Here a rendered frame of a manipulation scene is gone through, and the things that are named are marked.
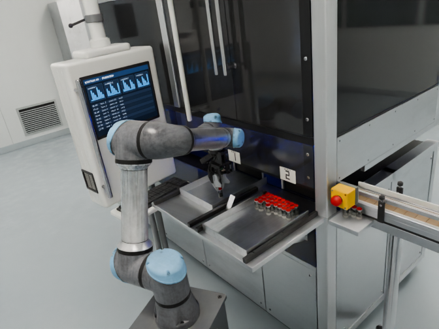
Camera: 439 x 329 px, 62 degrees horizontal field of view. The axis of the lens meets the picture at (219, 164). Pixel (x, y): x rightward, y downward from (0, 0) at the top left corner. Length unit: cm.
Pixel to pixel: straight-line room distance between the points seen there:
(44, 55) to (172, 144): 553
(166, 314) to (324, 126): 82
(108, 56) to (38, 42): 462
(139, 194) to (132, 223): 9
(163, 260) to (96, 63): 106
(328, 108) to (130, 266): 85
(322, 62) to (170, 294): 89
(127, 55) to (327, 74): 105
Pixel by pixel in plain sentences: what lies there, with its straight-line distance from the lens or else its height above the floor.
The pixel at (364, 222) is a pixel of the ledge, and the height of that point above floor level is 88.
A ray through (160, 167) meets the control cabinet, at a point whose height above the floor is 88.
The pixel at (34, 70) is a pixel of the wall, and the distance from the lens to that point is 649.
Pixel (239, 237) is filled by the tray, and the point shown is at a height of 88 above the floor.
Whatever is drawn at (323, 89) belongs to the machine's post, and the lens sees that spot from 132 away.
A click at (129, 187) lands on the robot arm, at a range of 117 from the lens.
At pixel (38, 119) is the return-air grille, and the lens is 655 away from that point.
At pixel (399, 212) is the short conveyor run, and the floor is 93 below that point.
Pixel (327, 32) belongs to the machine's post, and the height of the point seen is 158.
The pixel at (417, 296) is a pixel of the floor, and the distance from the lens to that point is 257.
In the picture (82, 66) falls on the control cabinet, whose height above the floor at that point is 152.
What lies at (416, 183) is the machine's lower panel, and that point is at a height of 71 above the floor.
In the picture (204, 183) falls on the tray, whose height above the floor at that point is 88.
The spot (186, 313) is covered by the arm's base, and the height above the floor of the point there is 84.
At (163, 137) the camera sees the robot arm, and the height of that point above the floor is 138.
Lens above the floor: 172
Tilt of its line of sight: 24 degrees down
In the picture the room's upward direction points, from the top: 8 degrees counter-clockwise
